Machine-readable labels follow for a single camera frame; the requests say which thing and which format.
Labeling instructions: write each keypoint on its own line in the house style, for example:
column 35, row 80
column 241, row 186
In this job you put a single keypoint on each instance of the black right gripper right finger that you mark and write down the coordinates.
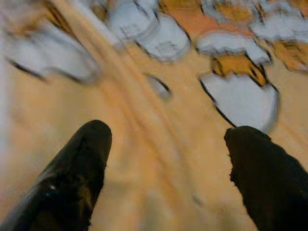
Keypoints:
column 272, row 183

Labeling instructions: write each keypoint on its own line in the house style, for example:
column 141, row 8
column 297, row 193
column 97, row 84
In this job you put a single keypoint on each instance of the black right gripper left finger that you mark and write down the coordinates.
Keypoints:
column 60, row 183

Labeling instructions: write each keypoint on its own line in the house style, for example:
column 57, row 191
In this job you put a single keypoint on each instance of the yellow cartoon egg blanket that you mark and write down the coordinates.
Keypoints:
column 168, row 120

